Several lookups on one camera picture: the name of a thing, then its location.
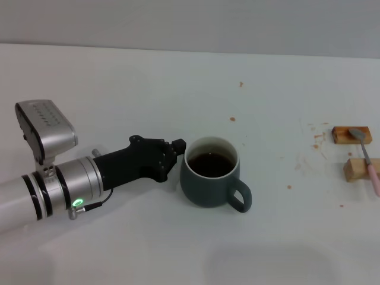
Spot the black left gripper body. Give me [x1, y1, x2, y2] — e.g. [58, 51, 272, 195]
[92, 135, 169, 191]

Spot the grey ceramic cup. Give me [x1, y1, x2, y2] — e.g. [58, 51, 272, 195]
[179, 136, 252, 214]

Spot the pink handled metal spoon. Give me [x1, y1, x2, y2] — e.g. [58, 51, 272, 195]
[348, 128, 380, 197]

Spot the dark coffee liquid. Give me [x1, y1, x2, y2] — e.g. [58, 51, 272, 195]
[187, 152, 237, 178]

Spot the orange stained wooden block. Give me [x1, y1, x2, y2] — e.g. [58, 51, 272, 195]
[331, 126, 373, 145]

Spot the pale wooden block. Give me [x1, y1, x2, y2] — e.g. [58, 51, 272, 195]
[343, 158, 380, 183]

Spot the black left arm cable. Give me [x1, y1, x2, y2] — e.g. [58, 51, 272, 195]
[69, 188, 114, 220]

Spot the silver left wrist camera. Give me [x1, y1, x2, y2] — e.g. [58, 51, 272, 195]
[15, 99, 78, 173]

